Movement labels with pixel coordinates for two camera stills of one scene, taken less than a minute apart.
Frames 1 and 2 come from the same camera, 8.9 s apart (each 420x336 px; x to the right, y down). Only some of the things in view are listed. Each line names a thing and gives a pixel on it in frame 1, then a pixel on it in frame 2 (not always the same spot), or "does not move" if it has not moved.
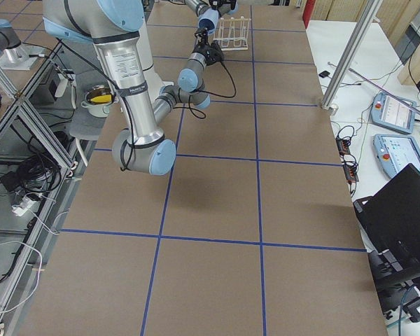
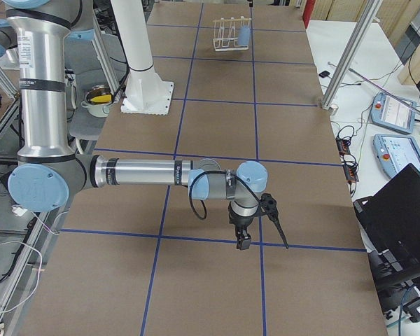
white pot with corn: (98, 101) does not move
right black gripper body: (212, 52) -> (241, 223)
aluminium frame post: (371, 9) does not move
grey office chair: (86, 125) does not move
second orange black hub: (350, 173) does not move
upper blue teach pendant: (394, 112) does not move
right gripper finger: (205, 36) -> (247, 241)
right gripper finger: (199, 35) -> (240, 240)
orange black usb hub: (343, 145) does not move
